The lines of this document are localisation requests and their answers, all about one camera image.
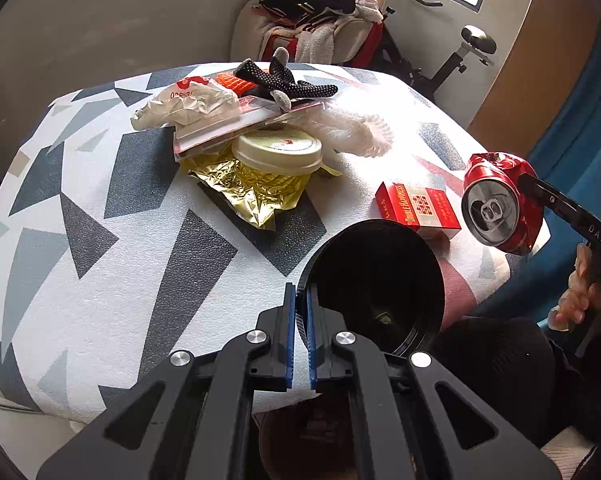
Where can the black dotted sock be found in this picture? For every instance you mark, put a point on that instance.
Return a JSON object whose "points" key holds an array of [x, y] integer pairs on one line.
{"points": [[280, 80]]}

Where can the gold foil wrapper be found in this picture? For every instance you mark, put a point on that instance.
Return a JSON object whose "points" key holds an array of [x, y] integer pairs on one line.
{"points": [[250, 190]]}

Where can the red cigarette pack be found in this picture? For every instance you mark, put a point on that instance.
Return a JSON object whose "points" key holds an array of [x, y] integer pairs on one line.
{"points": [[420, 207]]}

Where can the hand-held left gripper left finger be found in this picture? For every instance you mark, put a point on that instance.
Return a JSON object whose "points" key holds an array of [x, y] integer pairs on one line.
{"points": [[290, 340]]}

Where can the person's right hand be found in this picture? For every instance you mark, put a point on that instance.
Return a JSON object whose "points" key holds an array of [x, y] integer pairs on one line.
{"points": [[573, 300]]}

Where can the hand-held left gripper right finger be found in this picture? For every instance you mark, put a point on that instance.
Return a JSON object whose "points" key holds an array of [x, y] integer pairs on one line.
{"points": [[311, 345]]}

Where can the pile of clothes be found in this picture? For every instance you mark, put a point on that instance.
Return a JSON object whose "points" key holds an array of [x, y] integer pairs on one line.
{"points": [[320, 5]]}

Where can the blue sofa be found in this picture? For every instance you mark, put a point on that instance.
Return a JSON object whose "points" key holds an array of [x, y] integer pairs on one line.
{"points": [[565, 110]]}

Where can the black exercise bike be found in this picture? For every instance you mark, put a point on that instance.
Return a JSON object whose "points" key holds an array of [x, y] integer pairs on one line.
{"points": [[450, 67]]}

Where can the person's black trouser leg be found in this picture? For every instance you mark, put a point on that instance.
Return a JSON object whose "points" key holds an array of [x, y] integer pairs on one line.
{"points": [[495, 365]]}

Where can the crumpled white plastic bag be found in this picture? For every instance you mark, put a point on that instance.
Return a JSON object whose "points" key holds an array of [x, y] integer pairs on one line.
{"points": [[180, 105]]}

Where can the white plastic cup lid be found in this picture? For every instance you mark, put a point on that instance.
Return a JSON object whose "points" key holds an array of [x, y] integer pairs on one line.
{"points": [[278, 147]]}

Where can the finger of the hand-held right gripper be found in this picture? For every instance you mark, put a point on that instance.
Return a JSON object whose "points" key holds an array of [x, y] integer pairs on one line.
{"points": [[560, 205]]}

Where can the black round bin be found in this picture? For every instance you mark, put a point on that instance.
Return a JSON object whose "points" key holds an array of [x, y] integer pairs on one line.
{"points": [[380, 270]]}

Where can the orange mesh net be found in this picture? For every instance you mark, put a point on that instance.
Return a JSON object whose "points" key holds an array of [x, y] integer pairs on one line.
{"points": [[230, 82]]}

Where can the geometric patterned table cover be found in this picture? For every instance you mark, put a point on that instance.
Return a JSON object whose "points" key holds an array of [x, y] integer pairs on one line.
{"points": [[105, 240]]}

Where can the wooden door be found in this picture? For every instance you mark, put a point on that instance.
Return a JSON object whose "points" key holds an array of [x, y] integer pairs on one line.
{"points": [[540, 50]]}

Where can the clear plastic zip bag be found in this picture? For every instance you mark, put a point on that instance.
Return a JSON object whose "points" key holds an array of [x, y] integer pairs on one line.
{"points": [[210, 132]]}

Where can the crushed red drink can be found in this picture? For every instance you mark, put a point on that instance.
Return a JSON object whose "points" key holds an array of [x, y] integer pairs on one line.
{"points": [[490, 210]]}

